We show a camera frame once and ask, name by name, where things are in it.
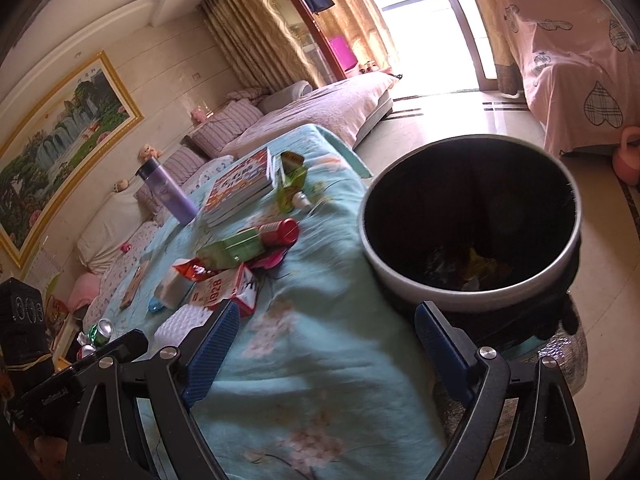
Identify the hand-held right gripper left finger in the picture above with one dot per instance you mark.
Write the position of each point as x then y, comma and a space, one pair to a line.
210, 355

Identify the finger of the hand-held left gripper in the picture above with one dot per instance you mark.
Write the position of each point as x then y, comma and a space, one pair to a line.
130, 342

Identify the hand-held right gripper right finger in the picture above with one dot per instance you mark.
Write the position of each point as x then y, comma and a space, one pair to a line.
445, 355

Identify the white foam net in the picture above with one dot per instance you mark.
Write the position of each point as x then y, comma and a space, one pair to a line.
180, 325

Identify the small blue plastic piece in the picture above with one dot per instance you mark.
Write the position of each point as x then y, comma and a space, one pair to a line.
155, 305

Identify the red and white carton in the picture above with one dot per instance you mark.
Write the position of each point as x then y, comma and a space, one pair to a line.
220, 292

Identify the red snack wrapper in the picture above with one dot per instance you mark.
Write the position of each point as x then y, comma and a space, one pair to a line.
192, 270

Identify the black bin with white rim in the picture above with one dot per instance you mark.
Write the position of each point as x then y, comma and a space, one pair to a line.
395, 275

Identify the green box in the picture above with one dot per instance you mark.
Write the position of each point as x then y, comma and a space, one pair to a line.
230, 250

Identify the magenta wrapper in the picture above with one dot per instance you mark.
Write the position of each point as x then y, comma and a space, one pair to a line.
267, 259

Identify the green drink can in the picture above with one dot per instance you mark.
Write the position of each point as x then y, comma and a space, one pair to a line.
102, 331

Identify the silver drink can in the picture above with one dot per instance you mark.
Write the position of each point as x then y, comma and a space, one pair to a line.
87, 350

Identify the small flat card box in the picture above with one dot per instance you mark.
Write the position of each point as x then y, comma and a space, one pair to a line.
135, 285

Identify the yellow crumpled wrapper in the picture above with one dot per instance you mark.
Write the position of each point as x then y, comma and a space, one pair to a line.
472, 262

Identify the white pillow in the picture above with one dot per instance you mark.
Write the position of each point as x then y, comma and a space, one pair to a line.
115, 230

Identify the shiny plastic bag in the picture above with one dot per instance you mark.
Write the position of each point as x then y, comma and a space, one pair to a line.
565, 360

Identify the teal floral blanket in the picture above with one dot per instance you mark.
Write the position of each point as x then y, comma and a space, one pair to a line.
310, 280

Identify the purple water bottle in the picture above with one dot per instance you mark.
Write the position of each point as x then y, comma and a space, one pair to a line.
172, 195

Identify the small pale teddy bear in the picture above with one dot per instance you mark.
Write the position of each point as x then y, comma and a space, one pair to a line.
120, 186

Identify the orange picture book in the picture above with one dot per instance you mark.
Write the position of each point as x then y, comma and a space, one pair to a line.
235, 185

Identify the small white bottle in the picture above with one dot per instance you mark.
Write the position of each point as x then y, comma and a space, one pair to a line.
301, 200

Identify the small striped cushion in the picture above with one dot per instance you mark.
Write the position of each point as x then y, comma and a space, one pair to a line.
175, 167

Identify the opened green carton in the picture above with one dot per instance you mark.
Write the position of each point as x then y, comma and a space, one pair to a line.
290, 185

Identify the brown teddy bear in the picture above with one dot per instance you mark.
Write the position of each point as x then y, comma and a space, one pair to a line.
150, 152

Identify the gold framed landscape painting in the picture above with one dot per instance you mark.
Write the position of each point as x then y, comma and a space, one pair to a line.
60, 140

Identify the large striped cushion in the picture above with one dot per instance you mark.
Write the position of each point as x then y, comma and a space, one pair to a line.
227, 127

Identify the pink toy figure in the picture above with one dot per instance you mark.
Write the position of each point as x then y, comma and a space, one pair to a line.
200, 115

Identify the pink watering can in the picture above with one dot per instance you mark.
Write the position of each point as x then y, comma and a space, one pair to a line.
627, 160

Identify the magenta bin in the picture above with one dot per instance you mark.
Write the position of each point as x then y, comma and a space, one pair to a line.
342, 55

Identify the pink heart print cover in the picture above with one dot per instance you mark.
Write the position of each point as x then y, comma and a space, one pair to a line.
565, 60

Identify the glass balcony door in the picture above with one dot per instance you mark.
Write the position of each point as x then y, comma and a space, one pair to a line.
430, 25

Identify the beige patterned curtain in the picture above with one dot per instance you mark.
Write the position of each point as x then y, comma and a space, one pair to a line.
250, 25
360, 15
487, 20

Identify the wooden cabinet frame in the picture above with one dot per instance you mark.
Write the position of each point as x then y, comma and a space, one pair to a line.
312, 30

